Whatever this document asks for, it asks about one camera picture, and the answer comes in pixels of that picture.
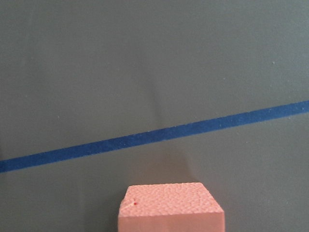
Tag orange foam block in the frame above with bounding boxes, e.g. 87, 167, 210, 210
117, 183, 225, 232

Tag brown paper table mat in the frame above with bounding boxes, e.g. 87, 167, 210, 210
0, 0, 309, 232

